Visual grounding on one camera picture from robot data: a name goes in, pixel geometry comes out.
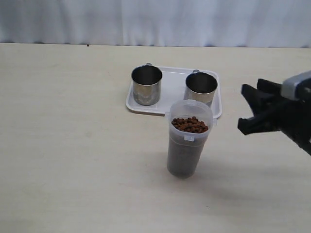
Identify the clear plastic pitcher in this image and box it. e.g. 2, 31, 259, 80
166, 100, 214, 179

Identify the white curtain backdrop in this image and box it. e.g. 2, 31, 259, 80
0, 0, 311, 48

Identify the white plastic tray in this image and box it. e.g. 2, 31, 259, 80
125, 66, 223, 118

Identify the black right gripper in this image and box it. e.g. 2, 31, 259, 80
238, 79, 311, 154

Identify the steel mug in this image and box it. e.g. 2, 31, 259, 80
184, 70, 218, 107
131, 63, 163, 106

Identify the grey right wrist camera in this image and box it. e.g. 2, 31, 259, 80
280, 70, 311, 100

